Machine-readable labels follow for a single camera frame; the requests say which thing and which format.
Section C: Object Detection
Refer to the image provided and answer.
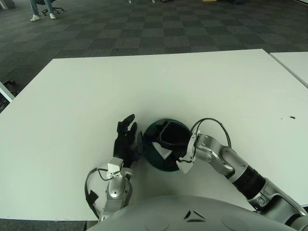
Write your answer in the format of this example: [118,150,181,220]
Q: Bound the white table with grey edge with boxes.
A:
[0,80,15,101]

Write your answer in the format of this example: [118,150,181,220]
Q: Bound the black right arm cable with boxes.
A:
[191,117,231,147]

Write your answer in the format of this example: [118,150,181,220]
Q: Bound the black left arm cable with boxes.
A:
[84,167,109,216]

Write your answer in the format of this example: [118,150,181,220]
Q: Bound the grey robot torso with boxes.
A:
[86,195,296,231]

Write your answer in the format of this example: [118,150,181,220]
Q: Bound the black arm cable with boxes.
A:
[84,167,109,216]
[191,117,231,147]

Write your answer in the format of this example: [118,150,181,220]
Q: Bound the person in jeans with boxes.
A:
[30,0,56,22]

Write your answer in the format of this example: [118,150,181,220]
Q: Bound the white side table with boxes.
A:
[269,51,308,88]

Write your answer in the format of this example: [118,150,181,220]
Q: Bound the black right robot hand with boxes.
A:
[151,121,193,169]

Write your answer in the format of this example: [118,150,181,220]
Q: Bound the green round plate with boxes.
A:
[143,117,193,172]

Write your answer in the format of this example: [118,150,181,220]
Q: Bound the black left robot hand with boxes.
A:
[113,114,145,168]

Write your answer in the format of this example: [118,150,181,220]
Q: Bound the black office chair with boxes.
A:
[42,0,64,15]

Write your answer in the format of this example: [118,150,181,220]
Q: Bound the white charger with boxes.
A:
[152,141,172,159]

